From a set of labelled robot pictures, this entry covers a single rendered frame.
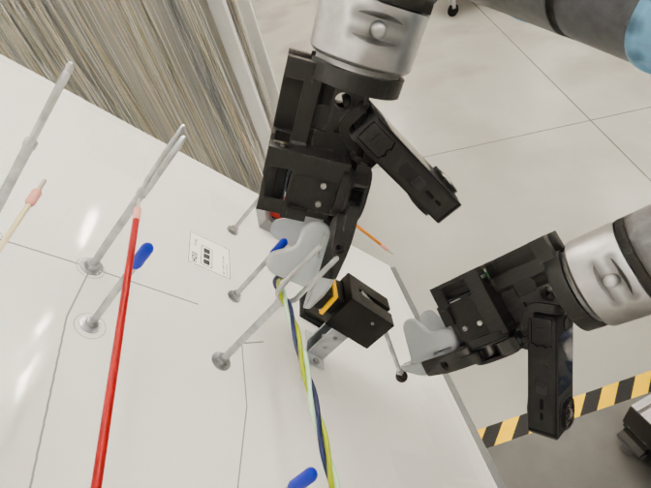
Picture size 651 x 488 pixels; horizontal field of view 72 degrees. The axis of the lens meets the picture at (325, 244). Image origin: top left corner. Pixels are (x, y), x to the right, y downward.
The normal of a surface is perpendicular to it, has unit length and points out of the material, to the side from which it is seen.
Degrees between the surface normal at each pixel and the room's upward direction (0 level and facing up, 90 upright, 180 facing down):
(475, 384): 0
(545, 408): 56
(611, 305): 78
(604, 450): 0
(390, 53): 89
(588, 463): 0
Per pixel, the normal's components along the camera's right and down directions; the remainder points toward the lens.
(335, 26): -0.58, 0.28
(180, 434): 0.64, -0.66
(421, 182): 0.07, 0.56
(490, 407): -0.22, -0.69
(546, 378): -0.70, 0.11
